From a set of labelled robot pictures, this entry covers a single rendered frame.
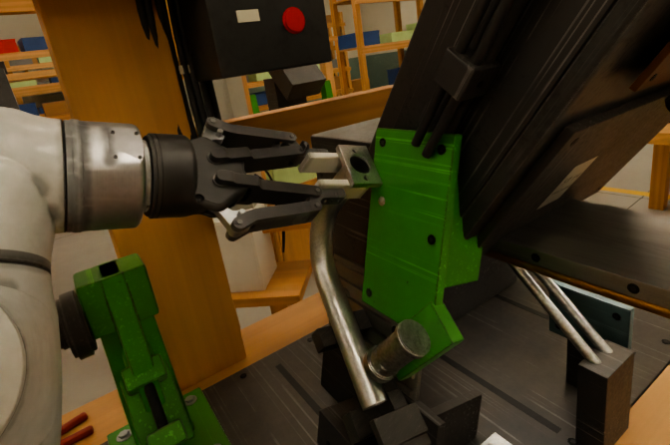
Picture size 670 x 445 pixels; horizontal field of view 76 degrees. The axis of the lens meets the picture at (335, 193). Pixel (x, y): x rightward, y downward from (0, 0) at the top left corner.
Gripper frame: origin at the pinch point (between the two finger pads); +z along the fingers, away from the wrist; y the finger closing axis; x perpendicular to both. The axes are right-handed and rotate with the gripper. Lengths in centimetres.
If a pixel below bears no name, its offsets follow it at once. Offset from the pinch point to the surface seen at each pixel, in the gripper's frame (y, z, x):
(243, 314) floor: 48, 67, 207
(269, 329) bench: -4.2, 7.5, 44.8
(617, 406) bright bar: -31.9, 23.6, -1.3
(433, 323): -18.4, 4.0, -0.6
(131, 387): -12.6, -20.0, 22.8
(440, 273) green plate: -14.6, 4.5, -3.9
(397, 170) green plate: -2.9, 4.1, -5.0
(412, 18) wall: 811, 791, 408
